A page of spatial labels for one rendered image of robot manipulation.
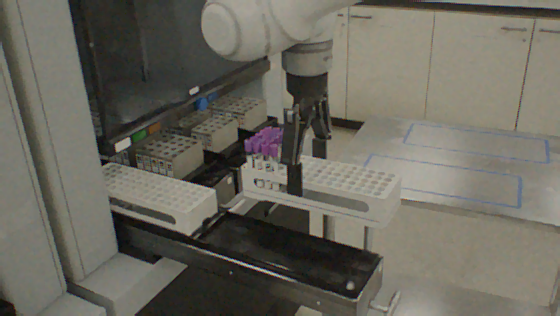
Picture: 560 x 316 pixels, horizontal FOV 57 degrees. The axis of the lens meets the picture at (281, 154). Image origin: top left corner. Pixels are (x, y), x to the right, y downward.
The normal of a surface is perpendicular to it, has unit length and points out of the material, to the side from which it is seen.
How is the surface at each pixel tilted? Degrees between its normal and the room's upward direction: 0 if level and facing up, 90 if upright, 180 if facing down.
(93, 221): 90
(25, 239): 90
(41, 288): 90
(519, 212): 0
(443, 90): 90
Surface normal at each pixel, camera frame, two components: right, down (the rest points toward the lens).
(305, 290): -0.48, 0.40
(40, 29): 0.88, 0.18
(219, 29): -0.65, 0.40
